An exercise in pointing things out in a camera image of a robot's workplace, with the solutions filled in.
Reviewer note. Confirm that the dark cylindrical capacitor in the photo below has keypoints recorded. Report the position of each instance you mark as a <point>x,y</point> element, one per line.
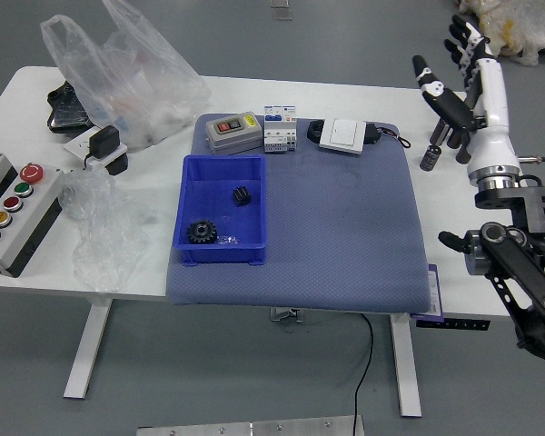
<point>431,157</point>
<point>454,139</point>
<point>438,134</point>
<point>462,155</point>

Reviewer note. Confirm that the blue plastic box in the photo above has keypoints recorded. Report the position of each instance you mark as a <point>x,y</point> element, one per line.
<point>250,218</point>

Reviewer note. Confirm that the grey push-button switch box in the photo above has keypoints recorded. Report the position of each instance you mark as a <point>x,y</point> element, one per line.
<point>231,131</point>

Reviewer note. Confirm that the white wall switch panel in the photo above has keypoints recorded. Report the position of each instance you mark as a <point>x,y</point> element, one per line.
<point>343,134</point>

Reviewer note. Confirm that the small black block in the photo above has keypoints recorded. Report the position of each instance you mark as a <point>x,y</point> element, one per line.
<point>118,164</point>

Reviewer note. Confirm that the crumpled clear plastic bag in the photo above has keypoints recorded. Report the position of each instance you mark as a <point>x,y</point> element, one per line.
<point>100,227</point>

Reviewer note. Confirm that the big black gear nut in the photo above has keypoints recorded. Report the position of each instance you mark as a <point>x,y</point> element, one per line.
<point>202,232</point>

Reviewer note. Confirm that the grey table frame bracket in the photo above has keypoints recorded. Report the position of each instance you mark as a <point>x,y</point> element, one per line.
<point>288,314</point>

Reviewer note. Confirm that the black plastic pouch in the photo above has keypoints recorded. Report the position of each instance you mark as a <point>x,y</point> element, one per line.
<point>66,111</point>

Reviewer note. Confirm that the white socket plate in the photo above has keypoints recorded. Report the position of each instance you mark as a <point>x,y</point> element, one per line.
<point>75,147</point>

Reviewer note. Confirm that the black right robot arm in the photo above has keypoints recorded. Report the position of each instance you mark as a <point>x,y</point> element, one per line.
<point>518,259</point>

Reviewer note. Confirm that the white table leg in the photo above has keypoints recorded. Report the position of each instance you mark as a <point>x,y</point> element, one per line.
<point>88,349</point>
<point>406,368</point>

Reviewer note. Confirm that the grey coloured-button control box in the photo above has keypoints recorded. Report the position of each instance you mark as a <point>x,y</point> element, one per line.
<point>13,218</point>

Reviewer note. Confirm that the tiny clear bag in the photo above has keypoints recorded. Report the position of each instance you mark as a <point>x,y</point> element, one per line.
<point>228,239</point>

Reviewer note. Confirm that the grey floor fixture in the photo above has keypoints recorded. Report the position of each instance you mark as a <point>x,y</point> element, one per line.
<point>281,9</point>

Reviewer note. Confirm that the blue-grey cushion mat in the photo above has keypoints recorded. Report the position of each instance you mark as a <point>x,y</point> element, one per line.
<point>336,227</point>

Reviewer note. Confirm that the small black gear nut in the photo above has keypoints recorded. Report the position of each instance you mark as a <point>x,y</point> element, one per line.
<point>240,196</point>

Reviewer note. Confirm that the large clear plastic bag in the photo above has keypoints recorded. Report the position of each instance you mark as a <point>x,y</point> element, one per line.
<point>127,91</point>

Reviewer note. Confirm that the white circuit breaker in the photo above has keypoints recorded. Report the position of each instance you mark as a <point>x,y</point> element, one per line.
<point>280,127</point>

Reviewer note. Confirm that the plastic-wrapped white object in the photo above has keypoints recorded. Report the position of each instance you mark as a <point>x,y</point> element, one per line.
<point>527,27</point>

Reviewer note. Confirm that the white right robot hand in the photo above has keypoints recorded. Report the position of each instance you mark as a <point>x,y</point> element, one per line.
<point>492,118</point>

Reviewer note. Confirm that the black power adapter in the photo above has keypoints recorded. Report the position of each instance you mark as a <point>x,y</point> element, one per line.
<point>103,141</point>

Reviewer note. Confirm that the purple label card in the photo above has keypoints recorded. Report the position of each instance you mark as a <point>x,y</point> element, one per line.
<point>433,290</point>

